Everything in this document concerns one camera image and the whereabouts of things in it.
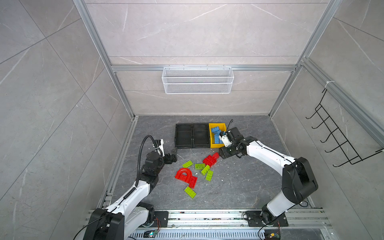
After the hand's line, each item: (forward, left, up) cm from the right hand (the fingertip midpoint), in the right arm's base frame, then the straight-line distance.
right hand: (223, 150), depth 90 cm
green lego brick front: (-23, +21, -6) cm, 32 cm away
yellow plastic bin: (+18, -2, +1) cm, 18 cm away
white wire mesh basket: (+42, +15, +23) cm, 50 cm away
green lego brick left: (-5, +23, -7) cm, 24 cm away
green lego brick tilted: (-10, +12, -5) cm, 16 cm away
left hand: (-1, +33, +7) cm, 34 cm away
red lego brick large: (-4, +8, -6) cm, 11 cm away
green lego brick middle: (-7, +15, -6) cm, 18 cm away
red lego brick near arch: (-17, +20, -7) cm, 27 cm away
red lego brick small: (0, +4, -6) cm, 7 cm away
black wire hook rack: (-20, -46, +26) cm, 56 cm away
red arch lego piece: (-12, +25, -7) cm, 28 cm away
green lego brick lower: (-13, +9, -7) cm, 17 cm away
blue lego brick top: (+18, +3, -3) cm, 18 cm away
